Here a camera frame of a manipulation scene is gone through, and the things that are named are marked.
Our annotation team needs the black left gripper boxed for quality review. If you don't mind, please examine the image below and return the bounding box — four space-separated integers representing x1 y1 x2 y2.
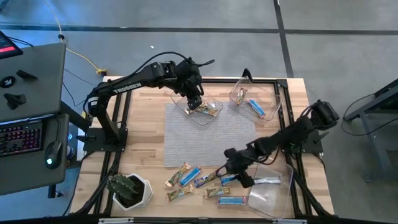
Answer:
175 58 205 111

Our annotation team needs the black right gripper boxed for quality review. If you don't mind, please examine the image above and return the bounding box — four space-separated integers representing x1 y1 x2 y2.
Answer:
223 148 257 190

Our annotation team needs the silver granola bar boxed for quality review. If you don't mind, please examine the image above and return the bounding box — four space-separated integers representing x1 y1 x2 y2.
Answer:
253 175 282 185

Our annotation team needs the purple and green granola bar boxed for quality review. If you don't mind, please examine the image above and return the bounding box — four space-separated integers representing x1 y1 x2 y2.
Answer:
193 170 220 189

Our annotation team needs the orange green granola bar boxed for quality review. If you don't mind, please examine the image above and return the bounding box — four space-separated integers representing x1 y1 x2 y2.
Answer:
235 86 249 106

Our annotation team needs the clear plastic bin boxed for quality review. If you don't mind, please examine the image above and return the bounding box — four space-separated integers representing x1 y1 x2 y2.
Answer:
229 76 283 122
170 90 224 127
248 163 295 220

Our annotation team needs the grey woven placemat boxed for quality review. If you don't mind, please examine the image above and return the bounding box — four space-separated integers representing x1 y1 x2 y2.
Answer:
164 102 258 168

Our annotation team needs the black curved chair back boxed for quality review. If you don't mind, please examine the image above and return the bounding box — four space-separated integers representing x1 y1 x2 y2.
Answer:
241 67 255 84

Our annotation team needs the white hexagonal plant pot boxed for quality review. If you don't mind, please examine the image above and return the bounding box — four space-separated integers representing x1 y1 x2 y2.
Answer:
111 172 154 208

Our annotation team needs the green cactus plant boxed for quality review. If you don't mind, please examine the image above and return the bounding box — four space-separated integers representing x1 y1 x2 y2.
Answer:
106 173 140 202

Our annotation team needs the black computer mouse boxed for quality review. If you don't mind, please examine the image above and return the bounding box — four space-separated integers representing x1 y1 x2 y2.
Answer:
44 141 63 170

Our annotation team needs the grey side desk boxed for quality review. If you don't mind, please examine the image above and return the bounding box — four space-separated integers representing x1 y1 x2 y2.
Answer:
0 42 70 196

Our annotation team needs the dark grey table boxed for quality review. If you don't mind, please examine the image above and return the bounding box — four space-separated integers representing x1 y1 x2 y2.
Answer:
343 77 398 183

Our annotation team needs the black wedge piece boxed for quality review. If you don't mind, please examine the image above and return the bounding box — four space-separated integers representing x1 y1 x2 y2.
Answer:
16 69 39 80
2 92 27 111

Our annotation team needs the black backlit keyboard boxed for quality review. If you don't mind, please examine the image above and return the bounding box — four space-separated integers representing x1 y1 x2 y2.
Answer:
0 120 44 157

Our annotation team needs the black round badge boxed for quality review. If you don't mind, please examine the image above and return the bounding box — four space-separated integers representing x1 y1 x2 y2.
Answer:
0 75 16 89

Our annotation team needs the tablet with red screen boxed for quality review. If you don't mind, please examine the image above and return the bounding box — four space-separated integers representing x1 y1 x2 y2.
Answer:
0 30 24 60

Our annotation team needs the black aluminium rig frame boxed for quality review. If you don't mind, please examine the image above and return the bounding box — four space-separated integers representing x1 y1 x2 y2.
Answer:
73 77 335 218

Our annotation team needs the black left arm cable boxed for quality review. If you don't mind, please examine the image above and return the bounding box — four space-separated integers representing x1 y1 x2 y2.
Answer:
132 51 216 78

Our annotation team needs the white bracket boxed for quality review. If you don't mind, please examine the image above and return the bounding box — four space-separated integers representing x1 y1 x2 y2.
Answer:
98 217 135 224
272 218 308 224

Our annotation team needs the yellow floor cable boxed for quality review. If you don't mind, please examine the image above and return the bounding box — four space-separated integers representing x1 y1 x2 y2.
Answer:
43 0 108 76

